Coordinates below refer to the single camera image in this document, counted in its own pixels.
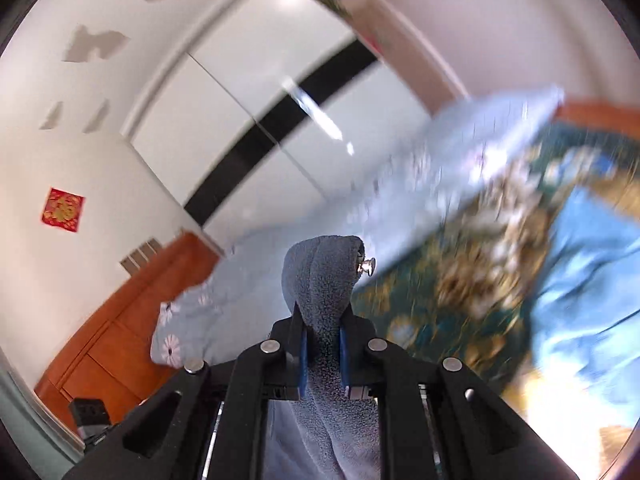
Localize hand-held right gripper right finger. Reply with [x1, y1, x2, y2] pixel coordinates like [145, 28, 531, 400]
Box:
[340, 309, 581, 480]

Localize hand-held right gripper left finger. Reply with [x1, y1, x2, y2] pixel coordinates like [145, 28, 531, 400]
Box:
[62, 304, 308, 480]

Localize blue-grey fleece garment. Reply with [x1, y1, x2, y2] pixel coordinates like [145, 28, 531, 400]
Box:
[262, 235, 383, 480]

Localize pale green curtain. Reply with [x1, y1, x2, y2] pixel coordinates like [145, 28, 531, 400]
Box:
[0, 360, 83, 476]

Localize brown wooden headboard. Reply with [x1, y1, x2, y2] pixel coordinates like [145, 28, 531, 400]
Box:
[35, 232, 223, 436]

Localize teal floral bedsheet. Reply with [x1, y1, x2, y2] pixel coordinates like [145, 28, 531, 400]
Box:
[350, 120, 640, 411]

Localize light blue floral quilt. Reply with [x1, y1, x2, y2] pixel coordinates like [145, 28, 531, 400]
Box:
[150, 85, 566, 367]

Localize light blue cloth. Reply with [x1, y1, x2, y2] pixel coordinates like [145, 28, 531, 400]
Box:
[525, 185, 640, 401]

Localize white wardrobe with black stripe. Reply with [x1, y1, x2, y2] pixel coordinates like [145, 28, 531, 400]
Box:
[122, 0, 441, 256]

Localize wall air vent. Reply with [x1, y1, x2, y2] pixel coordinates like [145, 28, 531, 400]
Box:
[120, 239, 162, 274]

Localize red and gold wall decoration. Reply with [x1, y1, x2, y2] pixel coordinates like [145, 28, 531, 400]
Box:
[41, 187, 86, 233]

